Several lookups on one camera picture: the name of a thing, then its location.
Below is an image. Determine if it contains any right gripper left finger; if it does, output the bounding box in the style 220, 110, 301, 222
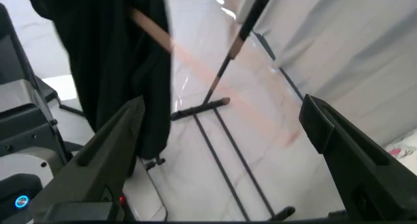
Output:
27, 95, 146, 222

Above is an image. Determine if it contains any black garment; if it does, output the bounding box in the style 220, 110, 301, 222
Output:
21, 0, 173, 160

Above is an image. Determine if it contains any pink clothes hanger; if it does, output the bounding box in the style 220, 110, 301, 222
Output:
128, 7, 302, 148

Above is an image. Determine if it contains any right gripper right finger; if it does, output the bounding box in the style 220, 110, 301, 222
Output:
298, 93, 417, 221

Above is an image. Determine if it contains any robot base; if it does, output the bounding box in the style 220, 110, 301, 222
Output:
0, 2, 169, 224

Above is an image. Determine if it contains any white curtain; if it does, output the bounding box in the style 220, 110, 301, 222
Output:
224, 0, 417, 147

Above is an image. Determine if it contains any black clothes rack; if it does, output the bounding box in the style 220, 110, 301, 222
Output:
169, 0, 296, 221

